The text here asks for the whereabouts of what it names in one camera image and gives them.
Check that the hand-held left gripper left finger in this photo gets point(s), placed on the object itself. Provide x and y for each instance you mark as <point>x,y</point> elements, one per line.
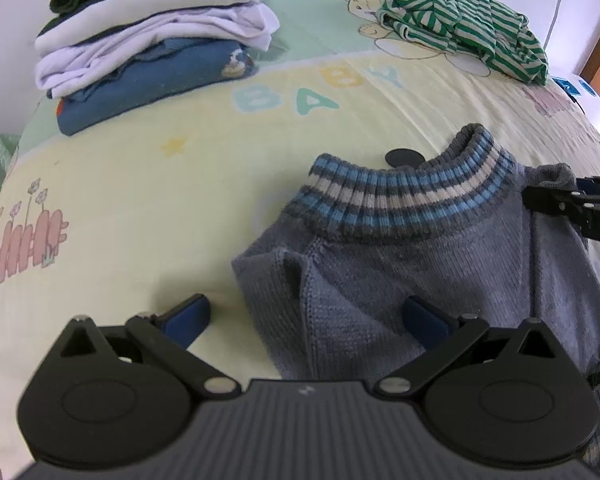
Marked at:
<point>187,317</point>

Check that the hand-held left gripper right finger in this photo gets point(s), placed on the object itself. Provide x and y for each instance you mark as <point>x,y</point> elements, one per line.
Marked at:
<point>425,320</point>

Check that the grey knit sweater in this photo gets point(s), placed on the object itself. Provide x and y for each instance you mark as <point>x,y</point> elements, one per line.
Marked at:
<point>405,270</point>

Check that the blue printed white cloth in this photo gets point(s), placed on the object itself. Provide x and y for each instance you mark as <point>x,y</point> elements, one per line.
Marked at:
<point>572,86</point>

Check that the printed bed blanket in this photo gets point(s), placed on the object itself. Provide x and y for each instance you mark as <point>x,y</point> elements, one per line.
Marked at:
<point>155,200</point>

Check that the black round cap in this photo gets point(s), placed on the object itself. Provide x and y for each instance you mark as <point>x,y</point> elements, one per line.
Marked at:
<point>404,157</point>

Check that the green striped garment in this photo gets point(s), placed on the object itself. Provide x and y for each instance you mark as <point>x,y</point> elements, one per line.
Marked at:
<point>480,30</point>

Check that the blue folded garment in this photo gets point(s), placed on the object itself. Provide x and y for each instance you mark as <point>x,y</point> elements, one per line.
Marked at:
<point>155,75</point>

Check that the lavender folded garment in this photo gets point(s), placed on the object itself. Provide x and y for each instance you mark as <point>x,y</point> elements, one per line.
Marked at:
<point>170,40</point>

